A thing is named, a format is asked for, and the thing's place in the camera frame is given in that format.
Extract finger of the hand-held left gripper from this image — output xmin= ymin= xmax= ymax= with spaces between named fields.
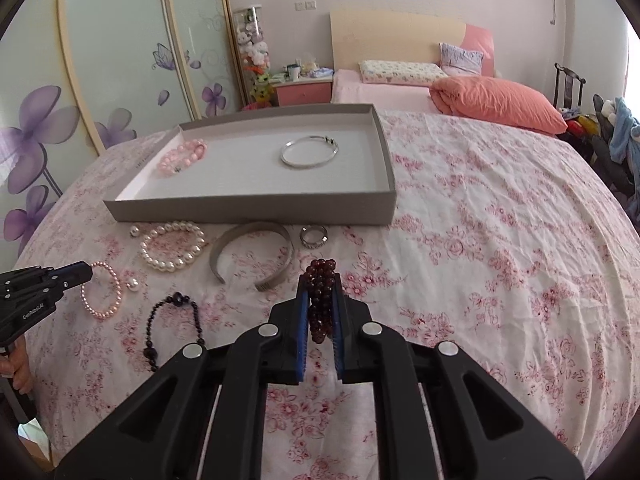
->
xmin=50 ymin=261 xmax=95 ymax=292

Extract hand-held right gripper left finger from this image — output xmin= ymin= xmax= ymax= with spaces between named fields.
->
xmin=55 ymin=272 xmax=308 ymax=480

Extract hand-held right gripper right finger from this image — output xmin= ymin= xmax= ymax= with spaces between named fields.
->
xmin=333 ymin=272 xmax=586 ymax=480

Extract dark red bead bracelet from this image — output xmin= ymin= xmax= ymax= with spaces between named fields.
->
xmin=306 ymin=257 xmax=342 ymax=345

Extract pink pearl bracelet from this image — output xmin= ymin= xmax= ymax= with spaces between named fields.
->
xmin=80 ymin=261 xmax=122 ymax=321

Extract silver ring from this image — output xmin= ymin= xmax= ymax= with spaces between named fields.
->
xmin=299 ymin=226 xmax=329 ymax=249

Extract white pearl bracelet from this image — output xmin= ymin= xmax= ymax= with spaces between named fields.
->
xmin=139 ymin=221 xmax=208 ymax=273

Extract black bead bracelet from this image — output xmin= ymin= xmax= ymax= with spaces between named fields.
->
xmin=143 ymin=292 xmax=206 ymax=372

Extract grey cardboard tray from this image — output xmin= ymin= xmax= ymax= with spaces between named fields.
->
xmin=103 ymin=103 xmax=398 ymax=226

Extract person's left hand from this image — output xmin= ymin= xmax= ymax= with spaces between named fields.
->
xmin=0 ymin=339 xmax=33 ymax=396

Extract open silver cuff bangle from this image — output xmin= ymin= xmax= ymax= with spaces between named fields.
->
xmin=208 ymin=221 xmax=296 ymax=292

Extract pink floral bed sheet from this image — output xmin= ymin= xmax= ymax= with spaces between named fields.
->
xmin=10 ymin=109 xmax=640 ymax=480

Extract thin silver bangle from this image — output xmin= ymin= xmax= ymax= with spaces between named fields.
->
xmin=279 ymin=135 xmax=341 ymax=169

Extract pink nightstand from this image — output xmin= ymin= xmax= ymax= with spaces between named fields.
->
xmin=274 ymin=77 xmax=333 ymax=107

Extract floral glass wardrobe doors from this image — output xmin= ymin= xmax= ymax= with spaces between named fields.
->
xmin=0 ymin=0 xmax=241 ymax=241

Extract pink bed mattress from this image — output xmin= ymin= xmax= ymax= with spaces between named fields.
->
xmin=331 ymin=69 xmax=441 ymax=116

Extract floral pillow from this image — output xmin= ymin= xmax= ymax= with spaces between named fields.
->
xmin=358 ymin=60 xmax=448 ymax=85

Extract plush toy display tube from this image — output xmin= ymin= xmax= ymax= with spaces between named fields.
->
xmin=231 ymin=5 xmax=275 ymax=108

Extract orange duvet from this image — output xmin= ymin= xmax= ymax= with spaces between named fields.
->
xmin=429 ymin=76 xmax=568 ymax=136

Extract beige and pink headboard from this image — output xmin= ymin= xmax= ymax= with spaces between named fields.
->
xmin=330 ymin=9 xmax=496 ymax=77

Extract purple print pillow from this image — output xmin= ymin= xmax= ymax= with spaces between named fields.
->
xmin=439 ymin=42 xmax=485 ymax=78

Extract black office chair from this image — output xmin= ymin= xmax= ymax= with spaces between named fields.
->
xmin=592 ymin=94 xmax=636 ymax=196

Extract colourful toy pile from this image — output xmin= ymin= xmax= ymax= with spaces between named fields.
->
xmin=562 ymin=107 xmax=601 ymax=141

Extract dark wooden chair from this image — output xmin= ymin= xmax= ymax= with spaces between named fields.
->
xmin=552 ymin=62 xmax=586 ymax=111

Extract blue bathrobe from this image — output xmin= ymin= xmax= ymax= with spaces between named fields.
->
xmin=607 ymin=96 xmax=640 ymax=196

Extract chunky pink bead bracelet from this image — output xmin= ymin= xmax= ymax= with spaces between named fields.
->
xmin=156 ymin=140 xmax=208 ymax=177

